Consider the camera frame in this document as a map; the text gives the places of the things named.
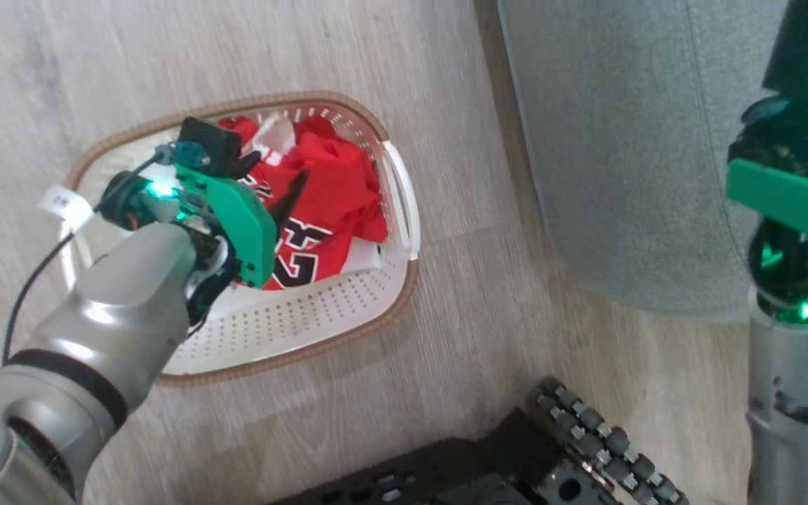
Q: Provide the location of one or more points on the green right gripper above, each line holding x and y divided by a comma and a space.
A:
797, 200

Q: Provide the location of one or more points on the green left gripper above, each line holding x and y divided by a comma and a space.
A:
236, 224

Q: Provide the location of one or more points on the red basketball jersey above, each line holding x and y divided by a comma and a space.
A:
337, 189

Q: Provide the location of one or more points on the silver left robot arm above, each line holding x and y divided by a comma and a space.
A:
116, 308

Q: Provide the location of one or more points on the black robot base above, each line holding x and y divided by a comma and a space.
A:
460, 470

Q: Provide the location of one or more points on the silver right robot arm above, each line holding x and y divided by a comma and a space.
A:
800, 407

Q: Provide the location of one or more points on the white cloth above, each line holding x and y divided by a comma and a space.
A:
367, 257

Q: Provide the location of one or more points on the white laundry basket brown rim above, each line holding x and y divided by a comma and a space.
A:
306, 315

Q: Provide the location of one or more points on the black roller base wheel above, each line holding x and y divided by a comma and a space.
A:
600, 435

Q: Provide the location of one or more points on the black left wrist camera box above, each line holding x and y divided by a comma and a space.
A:
209, 144

